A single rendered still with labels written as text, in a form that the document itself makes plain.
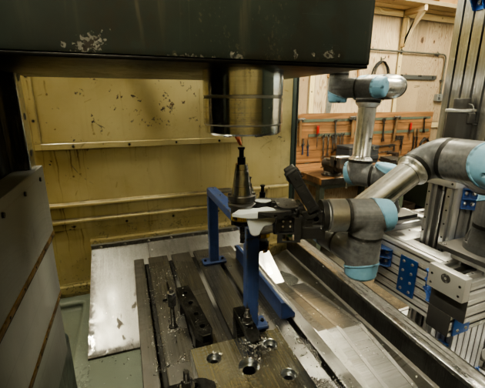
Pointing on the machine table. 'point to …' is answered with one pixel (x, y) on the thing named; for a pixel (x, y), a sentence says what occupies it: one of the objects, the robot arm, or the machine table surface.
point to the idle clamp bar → (192, 309)
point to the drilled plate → (229, 368)
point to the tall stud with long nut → (172, 307)
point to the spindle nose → (242, 101)
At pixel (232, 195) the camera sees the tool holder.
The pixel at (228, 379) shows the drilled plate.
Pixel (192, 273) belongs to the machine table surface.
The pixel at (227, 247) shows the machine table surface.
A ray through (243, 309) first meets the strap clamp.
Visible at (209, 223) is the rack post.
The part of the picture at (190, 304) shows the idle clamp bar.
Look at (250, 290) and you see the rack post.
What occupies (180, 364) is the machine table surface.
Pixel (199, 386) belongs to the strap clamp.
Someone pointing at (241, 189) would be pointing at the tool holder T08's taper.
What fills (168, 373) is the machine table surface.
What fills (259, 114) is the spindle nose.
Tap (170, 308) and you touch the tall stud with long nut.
